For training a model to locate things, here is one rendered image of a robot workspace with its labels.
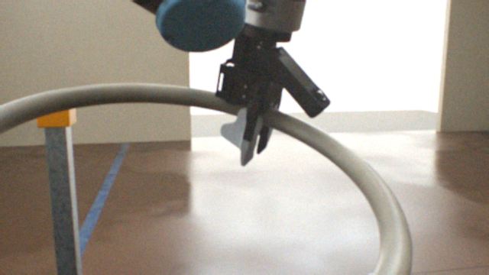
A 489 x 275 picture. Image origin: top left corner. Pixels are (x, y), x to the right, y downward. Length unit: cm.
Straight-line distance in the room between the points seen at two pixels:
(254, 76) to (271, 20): 8
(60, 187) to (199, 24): 142
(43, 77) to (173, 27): 647
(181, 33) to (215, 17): 4
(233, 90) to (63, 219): 130
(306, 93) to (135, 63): 612
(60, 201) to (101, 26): 510
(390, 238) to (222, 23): 26
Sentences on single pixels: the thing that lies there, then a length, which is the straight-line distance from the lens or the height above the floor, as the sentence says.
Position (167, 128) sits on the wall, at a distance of 672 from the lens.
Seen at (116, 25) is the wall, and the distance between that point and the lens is 670.
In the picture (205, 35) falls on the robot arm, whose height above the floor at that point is 127.
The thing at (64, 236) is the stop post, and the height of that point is 56.
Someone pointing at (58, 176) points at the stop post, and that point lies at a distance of 178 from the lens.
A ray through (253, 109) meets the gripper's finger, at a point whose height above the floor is 118.
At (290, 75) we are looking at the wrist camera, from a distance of 59.
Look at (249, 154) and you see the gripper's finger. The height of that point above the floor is 110.
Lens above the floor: 124
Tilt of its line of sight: 10 degrees down
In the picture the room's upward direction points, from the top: straight up
